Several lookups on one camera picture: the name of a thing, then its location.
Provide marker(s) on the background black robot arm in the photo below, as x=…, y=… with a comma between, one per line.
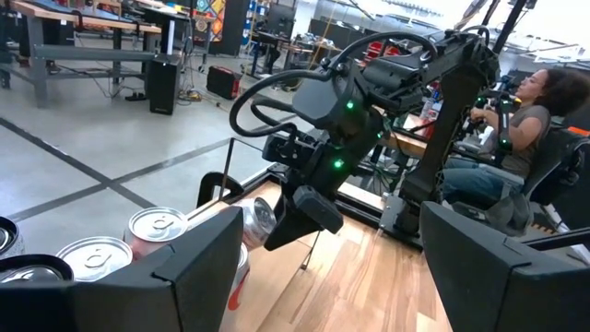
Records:
x=503, y=120

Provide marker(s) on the red and black case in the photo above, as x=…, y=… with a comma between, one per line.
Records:
x=223, y=82

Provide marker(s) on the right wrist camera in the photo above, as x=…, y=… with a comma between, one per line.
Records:
x=295, y=150

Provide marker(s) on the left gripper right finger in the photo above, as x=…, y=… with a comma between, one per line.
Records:
x=507, y=295

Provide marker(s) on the colourful wall poster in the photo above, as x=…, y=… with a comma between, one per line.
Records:
x=209, y=14

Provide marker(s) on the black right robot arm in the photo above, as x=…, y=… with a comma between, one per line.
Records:
x=442, y=138

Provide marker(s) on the black office chair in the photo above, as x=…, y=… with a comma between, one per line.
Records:
x=553, y=166

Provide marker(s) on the wooden top workbench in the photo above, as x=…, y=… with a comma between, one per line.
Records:
x=92, y=23

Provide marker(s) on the silver Diet Coke can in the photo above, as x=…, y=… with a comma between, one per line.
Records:
x=240, y=276
x=258, y=221

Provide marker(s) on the person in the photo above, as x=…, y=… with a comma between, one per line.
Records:
x=521, y=138

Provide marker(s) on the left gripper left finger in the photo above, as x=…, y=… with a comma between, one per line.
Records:
x=138, y=304

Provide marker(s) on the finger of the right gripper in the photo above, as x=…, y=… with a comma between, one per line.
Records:
x=288, y=228

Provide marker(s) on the black table clamp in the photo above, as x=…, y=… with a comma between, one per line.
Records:
x=216, y=181

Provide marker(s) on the black computer tower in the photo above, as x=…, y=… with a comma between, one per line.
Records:
x=162, y=83

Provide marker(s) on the red cola can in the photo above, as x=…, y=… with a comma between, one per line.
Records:
x=94, y=258

